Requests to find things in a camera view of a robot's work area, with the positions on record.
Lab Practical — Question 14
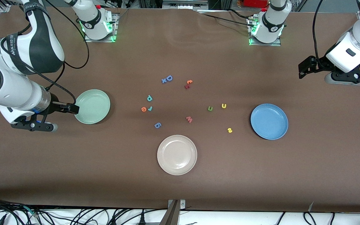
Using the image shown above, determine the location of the green plate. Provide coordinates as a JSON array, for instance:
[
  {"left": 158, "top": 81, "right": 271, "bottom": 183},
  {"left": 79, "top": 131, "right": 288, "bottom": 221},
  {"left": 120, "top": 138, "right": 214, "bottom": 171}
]
[{"left": 73, "top": 89, "right": 111, "bottom": 125}]

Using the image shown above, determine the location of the brown table cover mat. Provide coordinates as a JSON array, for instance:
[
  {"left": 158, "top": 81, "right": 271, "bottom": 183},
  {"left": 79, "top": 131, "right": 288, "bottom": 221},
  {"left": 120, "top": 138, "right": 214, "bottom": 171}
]
[{"left": 0, "top": 5, "right": 360, "bottom": 213}]

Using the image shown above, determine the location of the blue plate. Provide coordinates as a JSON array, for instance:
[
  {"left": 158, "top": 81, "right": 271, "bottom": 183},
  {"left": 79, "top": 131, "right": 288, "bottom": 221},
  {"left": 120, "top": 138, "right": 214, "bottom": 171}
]
[{"left": 250, "top": 103, "right": 289, "bottom": 140}]

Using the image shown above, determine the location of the red box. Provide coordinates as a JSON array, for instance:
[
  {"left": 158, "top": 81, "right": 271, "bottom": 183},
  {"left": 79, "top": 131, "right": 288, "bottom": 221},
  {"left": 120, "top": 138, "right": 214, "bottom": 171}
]
[{"left": 244, "top": 0, "right": 268, "bottom": 8}]

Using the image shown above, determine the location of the beige plate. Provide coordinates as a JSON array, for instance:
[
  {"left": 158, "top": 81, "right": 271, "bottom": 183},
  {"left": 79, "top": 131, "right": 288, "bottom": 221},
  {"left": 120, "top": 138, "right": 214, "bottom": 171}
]
[{"left": 157, "top": 135, "right": 198, "bottom": 176}]

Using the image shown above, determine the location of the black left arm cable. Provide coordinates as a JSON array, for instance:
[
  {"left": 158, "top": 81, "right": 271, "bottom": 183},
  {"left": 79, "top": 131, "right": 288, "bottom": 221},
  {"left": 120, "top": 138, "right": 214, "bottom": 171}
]
[{"left": 312, "top": 0, "right": 324, "bottom": 61}]

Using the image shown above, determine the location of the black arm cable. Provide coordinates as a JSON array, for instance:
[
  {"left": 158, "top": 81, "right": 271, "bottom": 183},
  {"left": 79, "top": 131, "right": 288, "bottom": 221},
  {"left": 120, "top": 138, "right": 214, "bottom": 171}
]
[
  {"left": 17, "top": 0, "right": 90, "bottom": 105},
  {"left": 312, "top": 0, "right": 324, "bottom": 61}
]

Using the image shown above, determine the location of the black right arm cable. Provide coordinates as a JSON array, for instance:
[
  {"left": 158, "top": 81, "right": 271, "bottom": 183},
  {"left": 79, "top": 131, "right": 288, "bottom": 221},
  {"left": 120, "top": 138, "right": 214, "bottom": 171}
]
[{"left": 17, "top": 0, "right": 90, "bottom": 105}]

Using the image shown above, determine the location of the short black table cable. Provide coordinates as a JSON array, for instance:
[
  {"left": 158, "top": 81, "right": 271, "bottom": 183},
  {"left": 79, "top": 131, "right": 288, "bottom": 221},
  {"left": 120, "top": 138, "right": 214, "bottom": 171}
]
[{"left": 226, "top": 9, "right": 251, "bottom": 18}]

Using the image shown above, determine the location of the long black table cable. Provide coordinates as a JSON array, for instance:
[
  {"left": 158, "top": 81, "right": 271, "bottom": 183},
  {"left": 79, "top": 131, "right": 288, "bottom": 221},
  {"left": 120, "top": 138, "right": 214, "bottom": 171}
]
[{"left": 197, "top": 12, "right": 255, "bottom": 28}]

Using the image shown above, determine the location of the teal tipped cable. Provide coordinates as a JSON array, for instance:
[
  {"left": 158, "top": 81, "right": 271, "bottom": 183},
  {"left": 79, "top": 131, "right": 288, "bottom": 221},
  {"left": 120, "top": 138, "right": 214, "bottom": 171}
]
[{"left": 22, "top": 205, "right": 40, "bottom": 218}]

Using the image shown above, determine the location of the thin black base cable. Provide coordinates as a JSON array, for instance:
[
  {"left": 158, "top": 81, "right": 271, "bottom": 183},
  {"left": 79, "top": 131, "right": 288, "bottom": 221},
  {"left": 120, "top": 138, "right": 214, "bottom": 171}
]
[{"left": 114, "top": 8, "right": 130, "bottom": 24}]

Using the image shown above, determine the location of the grey metal frame rail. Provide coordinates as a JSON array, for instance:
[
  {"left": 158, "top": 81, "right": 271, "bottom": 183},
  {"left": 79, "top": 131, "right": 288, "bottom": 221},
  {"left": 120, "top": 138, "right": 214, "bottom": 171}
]
[{"left": 163, "top": 0, "right": 208, "bottom": 10}]

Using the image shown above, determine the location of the aluminium profile post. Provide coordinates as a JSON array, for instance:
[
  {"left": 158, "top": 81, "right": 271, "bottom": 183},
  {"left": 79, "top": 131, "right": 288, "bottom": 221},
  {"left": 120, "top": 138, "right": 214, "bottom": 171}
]
[{"left": 160, "top": 200, "right": 180, "bottom": 225}]

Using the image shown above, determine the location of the small metal bracket plate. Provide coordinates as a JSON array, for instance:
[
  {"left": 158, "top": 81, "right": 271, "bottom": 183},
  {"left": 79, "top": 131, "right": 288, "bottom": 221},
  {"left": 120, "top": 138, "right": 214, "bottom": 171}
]
[{"left": 168, "top": 199, "right": 186, "bottom": 209}]

